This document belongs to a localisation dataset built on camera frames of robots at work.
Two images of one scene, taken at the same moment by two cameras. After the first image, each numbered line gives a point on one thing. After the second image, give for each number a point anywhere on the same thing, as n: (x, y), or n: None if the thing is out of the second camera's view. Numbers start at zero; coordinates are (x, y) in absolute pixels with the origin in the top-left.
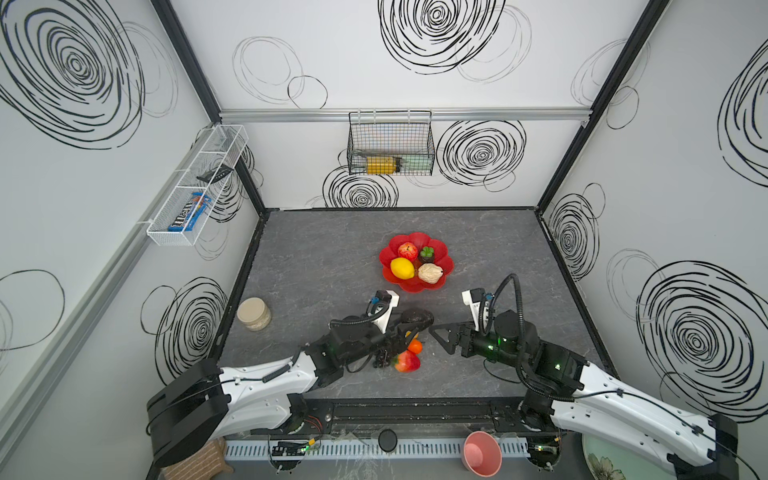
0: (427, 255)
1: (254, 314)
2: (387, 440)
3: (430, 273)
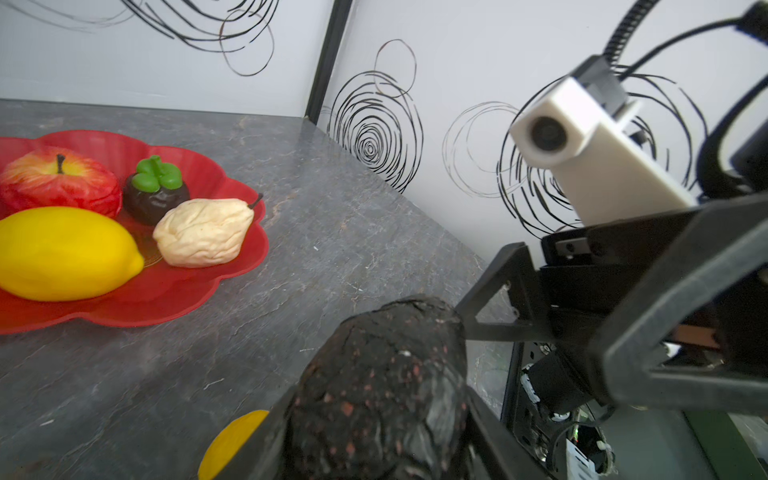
0: (155, 189)
1: None
2: None
3: (203, 233)
